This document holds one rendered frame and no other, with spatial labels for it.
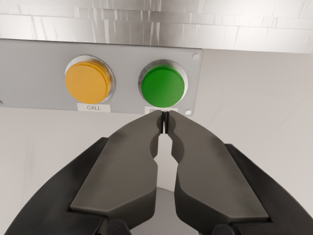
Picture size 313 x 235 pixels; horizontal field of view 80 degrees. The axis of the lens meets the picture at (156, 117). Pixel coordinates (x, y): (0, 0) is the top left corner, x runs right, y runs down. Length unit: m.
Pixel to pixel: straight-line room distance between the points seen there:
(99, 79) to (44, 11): 0.07
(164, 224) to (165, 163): 0.10
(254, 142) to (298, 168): 0.11
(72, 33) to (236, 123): 0.27
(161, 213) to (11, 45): 0.33
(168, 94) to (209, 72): 0.13
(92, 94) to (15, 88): 0.08
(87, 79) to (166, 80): 0.07
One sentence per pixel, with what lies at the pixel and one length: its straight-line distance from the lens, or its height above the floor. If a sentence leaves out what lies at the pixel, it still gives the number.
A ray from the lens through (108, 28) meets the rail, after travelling 0.18.
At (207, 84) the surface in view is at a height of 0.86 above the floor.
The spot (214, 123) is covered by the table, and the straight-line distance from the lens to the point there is 0.33.
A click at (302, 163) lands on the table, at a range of 0.46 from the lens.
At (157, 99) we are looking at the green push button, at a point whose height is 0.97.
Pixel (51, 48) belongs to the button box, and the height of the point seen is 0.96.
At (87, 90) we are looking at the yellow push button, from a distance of 0.19.
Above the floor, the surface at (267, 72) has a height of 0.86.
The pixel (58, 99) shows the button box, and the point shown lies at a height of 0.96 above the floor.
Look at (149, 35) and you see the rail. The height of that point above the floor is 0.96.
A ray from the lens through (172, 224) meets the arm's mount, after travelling 0.38.
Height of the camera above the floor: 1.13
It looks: 61 degrees down
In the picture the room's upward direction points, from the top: 177 degrees counter-clockwise
